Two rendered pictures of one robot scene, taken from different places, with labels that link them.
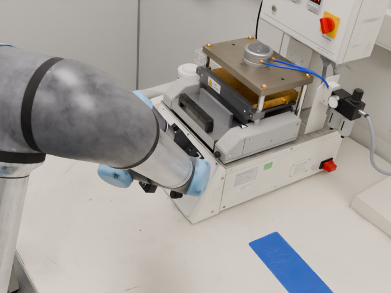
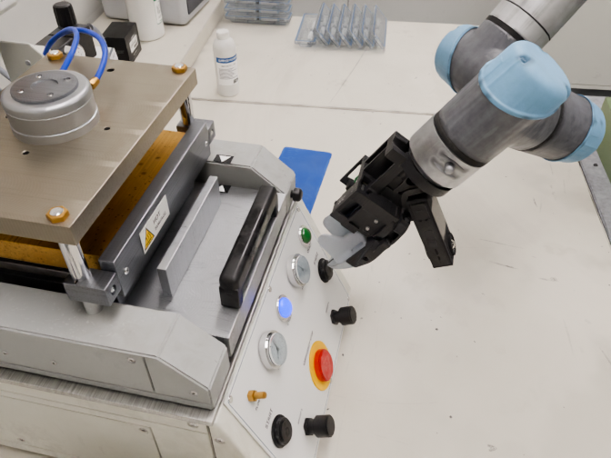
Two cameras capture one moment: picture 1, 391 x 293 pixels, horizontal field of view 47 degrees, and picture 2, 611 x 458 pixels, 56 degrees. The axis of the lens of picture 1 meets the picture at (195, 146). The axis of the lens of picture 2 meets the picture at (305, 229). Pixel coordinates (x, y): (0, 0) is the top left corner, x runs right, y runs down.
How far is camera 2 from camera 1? 1.36 m
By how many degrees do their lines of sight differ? 89
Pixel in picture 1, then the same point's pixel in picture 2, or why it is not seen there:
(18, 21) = not seen: outside the picture
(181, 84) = (174, 329)
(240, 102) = (196, 145)
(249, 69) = (123, 109)
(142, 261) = (466, 286)
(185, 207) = (342, 301)
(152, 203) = (378, 362)
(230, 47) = (23, 182)
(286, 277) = (308, 180)
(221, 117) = (210, 215)
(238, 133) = (252, 153)
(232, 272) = not seen: hidden behind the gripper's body
